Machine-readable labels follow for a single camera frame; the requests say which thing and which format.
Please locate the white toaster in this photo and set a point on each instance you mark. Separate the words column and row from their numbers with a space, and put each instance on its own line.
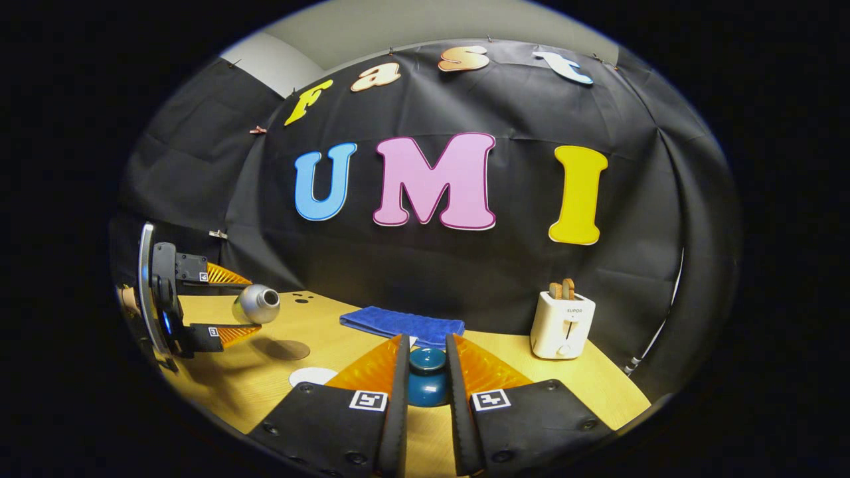
column 561, row 328

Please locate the silver cloth clip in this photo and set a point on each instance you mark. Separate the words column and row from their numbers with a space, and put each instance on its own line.
column 218, row 234

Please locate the brown toast slice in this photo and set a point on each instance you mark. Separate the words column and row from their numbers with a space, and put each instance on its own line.
column 556, row 291
column 569, row 288

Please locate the blue folded towel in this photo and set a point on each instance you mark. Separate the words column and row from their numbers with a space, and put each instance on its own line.
column 402, row 324

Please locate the white teacup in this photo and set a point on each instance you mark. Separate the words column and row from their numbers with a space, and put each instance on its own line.
column 309, row 376

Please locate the black backdrop cloth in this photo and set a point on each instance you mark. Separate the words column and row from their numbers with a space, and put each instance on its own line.
column 431, row 279

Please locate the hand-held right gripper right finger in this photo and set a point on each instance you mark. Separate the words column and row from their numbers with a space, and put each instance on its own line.
column 458, row 411

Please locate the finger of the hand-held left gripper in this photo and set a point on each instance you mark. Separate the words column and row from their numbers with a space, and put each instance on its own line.
column 206, row 337
column 192, row 269

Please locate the silver water bottle green label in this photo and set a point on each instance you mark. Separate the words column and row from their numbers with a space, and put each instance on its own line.
column 255, row 304

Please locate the blue teacup lid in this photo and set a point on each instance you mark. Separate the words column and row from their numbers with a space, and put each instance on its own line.
column 427, row 385

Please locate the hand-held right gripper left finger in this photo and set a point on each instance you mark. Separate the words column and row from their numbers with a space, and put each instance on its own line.
column 397, row 411

